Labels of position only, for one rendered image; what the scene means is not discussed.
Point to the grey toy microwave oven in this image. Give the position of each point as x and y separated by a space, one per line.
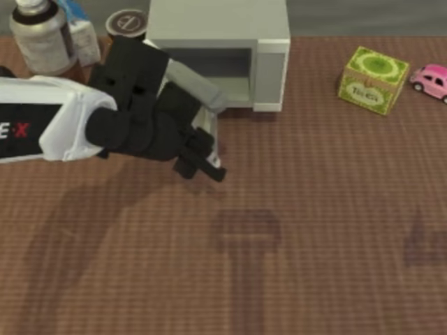
269 70

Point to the green tea box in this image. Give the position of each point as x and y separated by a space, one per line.
372 83

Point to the brown round cup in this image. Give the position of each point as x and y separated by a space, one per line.
126 23

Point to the blue and white carton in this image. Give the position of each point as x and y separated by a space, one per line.
84 38

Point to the white bottle with dark cap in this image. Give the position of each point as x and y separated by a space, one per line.
40 42

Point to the pink toy car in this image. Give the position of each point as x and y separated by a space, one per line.
431 81

